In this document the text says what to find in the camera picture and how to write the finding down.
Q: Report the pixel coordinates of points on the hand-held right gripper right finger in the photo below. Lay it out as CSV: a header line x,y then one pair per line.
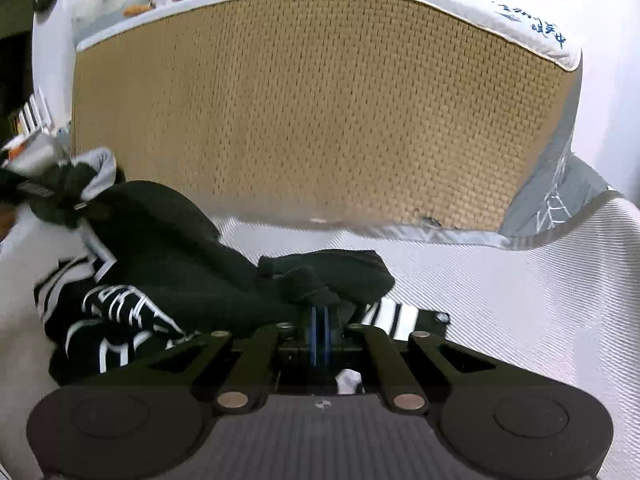
x,y
327,335

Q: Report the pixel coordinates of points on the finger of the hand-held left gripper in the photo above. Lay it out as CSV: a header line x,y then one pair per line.
x,y
72,202

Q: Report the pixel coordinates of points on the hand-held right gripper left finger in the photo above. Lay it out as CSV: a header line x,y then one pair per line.
x,y
313,335

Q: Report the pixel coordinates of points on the black printed t-shirt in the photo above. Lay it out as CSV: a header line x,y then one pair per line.
x,y
175,255

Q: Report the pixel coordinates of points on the black and grey folded garment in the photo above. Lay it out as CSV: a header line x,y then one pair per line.
x,y
95,170

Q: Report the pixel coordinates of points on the woven straw mattress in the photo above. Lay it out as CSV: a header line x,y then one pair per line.
x,y
325,110

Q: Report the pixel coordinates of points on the grey cloth with web print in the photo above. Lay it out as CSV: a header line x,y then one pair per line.
x,y
565,200

